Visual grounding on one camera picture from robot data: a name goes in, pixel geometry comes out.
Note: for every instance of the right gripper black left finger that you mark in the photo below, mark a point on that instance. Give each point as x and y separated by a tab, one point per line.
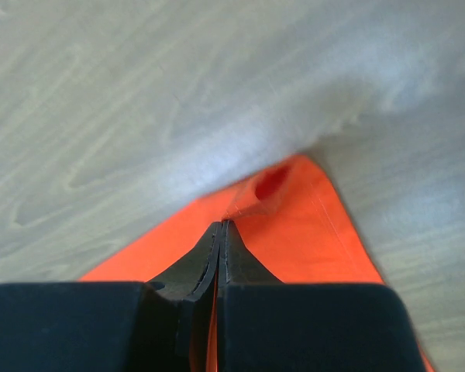
160	325

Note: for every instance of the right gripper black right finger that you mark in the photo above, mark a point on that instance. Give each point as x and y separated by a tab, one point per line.
266	325

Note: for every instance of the orange polo shirt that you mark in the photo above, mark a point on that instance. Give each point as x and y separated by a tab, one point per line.
289	216

